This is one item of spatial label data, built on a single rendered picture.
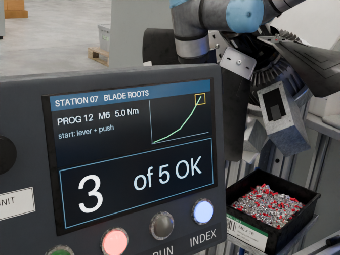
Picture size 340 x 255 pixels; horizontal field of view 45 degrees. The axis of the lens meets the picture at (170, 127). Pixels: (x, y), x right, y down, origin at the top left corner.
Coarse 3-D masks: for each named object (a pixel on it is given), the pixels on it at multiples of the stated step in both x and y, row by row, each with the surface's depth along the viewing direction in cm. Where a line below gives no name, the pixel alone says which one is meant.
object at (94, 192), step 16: (112, 160) 34; (64, 176) 32; (80, 176) 33; (96, 176) 34; (112, 176) 35; (64, 192) 32; (80, 192) 33; (96, 192) 34; (112, 192) 35; (64, 208) 32; (80, 208) 33; (96, 208) 34; (112, 208) 35; (64, 224) 32; (80, 224) 33
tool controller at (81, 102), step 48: (0, 96) 29; (48, 96) 31; (96, 96) 33; (144, 96) 36; (192, 96) 39; (0, 144) 28; (48, 144) 31; (96, 144) 33; (144, 144) 36; (192, 144) 39; (0, 192) 29; (48, 192) 31; (144, 192) 37; (192, 192) 40; (0, 240) 30; (48, 240) 32; (96, 240) 34; (144, 240) 37; (192, 240) 41
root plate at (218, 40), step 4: (208, 32) 117; (212, 32) 116; (216, 32) 116; (212, 36) 117; (216, 36) 116; (220, 36) 116; (212, 40) 117; (216, 40) 117; (220, 40) 116; (212, 44) 118; (220, 44) 116; (224, 44) 116; (220, 48) 117; (224, 48) 116; (216, 52) 118; (220, 52) 117; (216, 56) 118; (220, 60) 118
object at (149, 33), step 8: (144, 32) 131; (152, 32) 128; (160, 32) 126; (168, 32) 124; (144, 40) 130; (152, 40) 128; (160, 40) 126; (168, 40) 124; (144, 48) 130; (152, 48) 128; (160, 48) 126; (168, 48) 124; (144, 56) 130; (152, 56) 128; (160, 56) 126; (168, 56) 125; (176, 56) 123; (152, 64) 128; (160, 64) 127; (168, 64) 125; (176, 64) 124
